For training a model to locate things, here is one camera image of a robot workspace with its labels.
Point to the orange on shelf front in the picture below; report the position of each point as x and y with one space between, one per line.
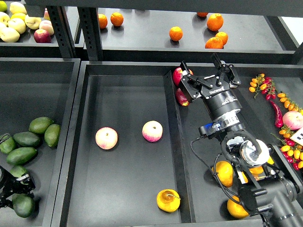
214 43

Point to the pink apple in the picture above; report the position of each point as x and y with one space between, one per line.
293 120
152 131
106 138

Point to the black shelf post right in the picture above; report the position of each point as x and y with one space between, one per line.
91 31

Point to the black upper shelf tray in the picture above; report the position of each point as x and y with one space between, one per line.
144 36

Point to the black shelf post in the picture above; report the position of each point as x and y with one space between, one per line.
91 31
59 20

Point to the orange on shelf left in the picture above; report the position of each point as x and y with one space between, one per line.
102 20

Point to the cherry tomato bunch lower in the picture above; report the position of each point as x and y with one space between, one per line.
292 150

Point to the dark green avocado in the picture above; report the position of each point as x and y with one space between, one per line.
23 205

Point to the green avocado middle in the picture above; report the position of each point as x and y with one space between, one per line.
21 155

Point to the black middle tray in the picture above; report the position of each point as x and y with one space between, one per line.
118 187

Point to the large orange on shelf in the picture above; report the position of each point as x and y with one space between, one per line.
215 22

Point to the orange on shelf behind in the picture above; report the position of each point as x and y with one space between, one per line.
223 36

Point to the orange on shelf centre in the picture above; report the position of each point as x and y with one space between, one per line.
175 33

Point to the black shelf post left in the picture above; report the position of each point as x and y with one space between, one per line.
59 20

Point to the yellow pear left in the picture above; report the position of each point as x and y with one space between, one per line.
224 171

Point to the yellow pear front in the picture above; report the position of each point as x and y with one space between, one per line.
236 210

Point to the green avocado top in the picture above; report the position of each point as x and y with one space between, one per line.
39 125

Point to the green avocado centre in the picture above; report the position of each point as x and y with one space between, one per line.
27 139

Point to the green avocado right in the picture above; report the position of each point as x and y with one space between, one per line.
52 135

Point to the red chili pepper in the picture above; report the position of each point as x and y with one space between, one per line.
278 115

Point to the cherry tomato bunch upper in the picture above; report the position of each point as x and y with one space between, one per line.
263 85

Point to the bright red apple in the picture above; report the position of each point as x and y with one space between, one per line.
177 76

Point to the pink apple left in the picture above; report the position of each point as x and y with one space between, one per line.
106 138

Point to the orange cherry tomato bunch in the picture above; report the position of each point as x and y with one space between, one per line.
289 104

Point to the yellow pear in middle tray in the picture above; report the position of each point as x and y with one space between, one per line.
168 200

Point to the orange under top shelf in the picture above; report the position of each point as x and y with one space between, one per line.
202 14

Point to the dark red apple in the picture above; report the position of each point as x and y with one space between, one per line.
180 98

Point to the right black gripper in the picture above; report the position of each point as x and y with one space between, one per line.
218 99

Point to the yellow pear with brown spot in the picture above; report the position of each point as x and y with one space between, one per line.
270 161

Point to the green avocado lower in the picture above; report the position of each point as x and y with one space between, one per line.
18 171

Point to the green avocado far left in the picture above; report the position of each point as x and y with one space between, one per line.
7 143

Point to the black left tray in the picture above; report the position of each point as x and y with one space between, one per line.
31 88

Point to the pink apple far right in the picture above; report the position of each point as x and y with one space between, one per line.
293 120

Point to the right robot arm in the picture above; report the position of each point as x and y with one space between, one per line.
267 186

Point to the yellow pear hidden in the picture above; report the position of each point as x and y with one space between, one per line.
256 173

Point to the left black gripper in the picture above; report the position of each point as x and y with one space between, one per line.
8 186

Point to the white label card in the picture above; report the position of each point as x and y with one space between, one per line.
298 136

